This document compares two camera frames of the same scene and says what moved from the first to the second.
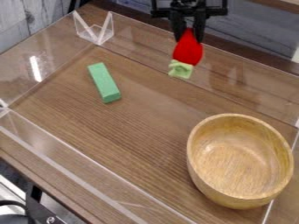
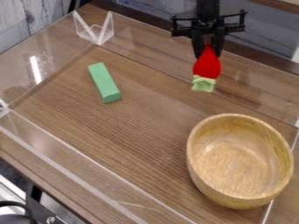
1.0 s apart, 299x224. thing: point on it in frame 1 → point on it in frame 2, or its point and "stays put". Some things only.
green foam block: (104, 83) stays put
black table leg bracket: (38, 213) stays put
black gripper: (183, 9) → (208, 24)
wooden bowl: (239, 160) stays put
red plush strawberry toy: (187, 54) → (207, 69)
